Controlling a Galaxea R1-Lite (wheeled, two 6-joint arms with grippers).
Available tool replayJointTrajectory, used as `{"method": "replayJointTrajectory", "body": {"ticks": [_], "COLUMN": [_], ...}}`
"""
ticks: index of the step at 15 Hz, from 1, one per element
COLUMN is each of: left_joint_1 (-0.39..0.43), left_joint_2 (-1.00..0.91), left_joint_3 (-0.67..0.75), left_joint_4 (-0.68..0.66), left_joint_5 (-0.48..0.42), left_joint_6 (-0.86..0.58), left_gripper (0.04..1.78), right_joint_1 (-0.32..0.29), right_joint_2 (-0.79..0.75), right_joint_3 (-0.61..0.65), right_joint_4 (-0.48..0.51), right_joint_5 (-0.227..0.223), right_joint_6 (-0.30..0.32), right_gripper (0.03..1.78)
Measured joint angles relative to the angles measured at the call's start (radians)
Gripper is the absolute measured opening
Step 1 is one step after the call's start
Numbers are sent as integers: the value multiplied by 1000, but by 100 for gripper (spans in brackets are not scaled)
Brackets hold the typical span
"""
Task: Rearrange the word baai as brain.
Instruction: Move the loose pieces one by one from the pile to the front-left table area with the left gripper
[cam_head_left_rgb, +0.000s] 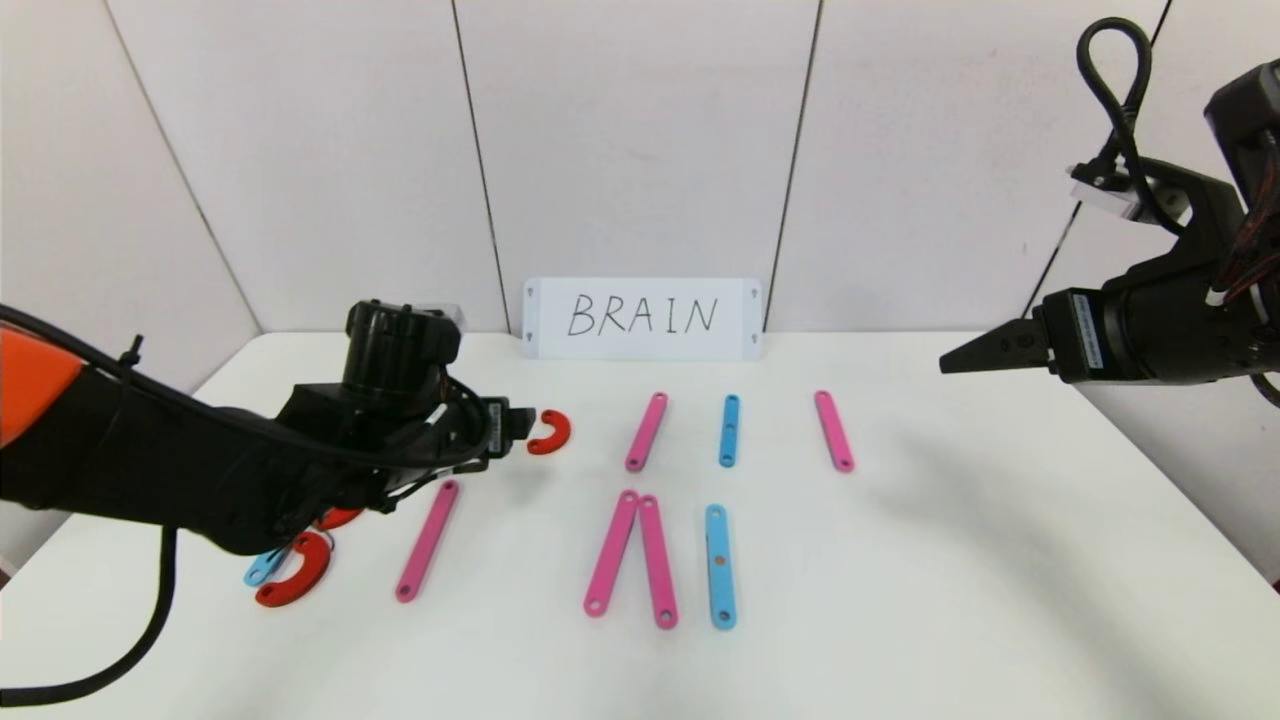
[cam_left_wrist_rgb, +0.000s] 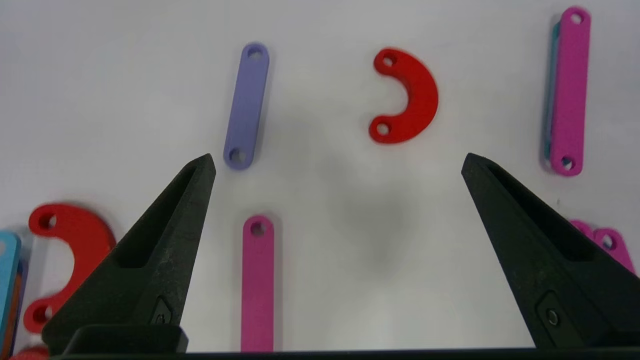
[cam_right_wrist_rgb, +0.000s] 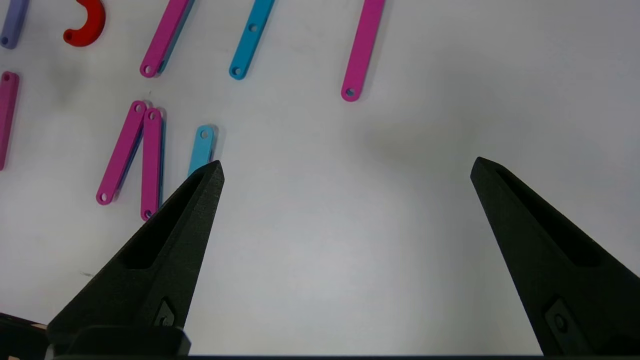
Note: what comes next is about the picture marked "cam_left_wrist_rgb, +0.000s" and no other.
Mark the small red arc piece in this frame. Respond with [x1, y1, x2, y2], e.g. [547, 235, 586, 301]
[368, 47, 439, 145]

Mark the pink bar with blue underside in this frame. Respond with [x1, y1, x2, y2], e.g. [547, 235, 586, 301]
[542, 6, 592, 177]

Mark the short purple bar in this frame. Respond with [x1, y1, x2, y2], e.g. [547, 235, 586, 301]
[223, 42, 271, 171]

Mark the long blue bar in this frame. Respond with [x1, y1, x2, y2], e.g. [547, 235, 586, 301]
[0, 231, 23, 353]

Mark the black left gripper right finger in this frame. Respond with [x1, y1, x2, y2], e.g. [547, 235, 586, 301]
[461, 152, 640, 349]

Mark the medium red arc piece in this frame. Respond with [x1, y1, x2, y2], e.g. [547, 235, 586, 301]
[22, 202, 117, 334]

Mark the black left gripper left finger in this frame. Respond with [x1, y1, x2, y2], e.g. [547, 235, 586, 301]
[41, 153, 217, 355]

